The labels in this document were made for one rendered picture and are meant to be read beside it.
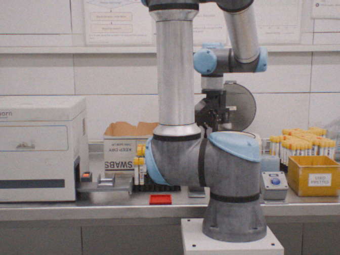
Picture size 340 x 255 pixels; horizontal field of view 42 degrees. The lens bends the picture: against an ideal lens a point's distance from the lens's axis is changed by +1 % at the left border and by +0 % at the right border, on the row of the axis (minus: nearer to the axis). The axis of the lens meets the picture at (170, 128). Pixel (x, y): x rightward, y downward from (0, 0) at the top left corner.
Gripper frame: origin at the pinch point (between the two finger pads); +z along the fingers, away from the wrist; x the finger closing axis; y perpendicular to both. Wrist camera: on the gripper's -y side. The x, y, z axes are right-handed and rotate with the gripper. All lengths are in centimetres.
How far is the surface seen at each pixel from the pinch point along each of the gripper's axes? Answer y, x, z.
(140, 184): -21.5, 8.5, 10.5
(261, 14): 51, 20, -47
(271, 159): 14.4, -16.3, 2.8
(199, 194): -10.5, -8.0, 11.7
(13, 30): -31, 86, -40
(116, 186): -31.3, 7.9, 8.9
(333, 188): 21.9, -34.6, 9.6
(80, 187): -40.1, 14.3, 9.0
